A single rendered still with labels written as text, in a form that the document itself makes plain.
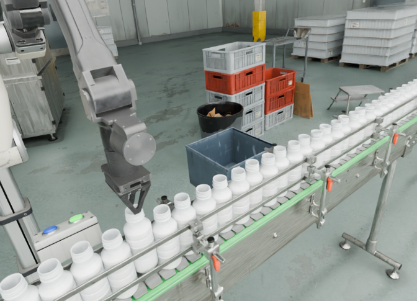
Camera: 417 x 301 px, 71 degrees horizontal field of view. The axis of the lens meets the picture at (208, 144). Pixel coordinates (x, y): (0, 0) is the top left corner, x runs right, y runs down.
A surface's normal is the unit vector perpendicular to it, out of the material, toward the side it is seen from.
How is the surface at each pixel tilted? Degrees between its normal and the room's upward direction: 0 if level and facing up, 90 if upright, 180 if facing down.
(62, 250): 70
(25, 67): 90
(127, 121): 5
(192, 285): 90
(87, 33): 60
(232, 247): 91
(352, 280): 0
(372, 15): 90
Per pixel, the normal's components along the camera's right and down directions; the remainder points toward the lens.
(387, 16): -0.77, 0.33
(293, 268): -0.07, -0.89
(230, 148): 0.61, 0.32
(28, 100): 0.34, 0.40
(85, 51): 0.50, -0.18
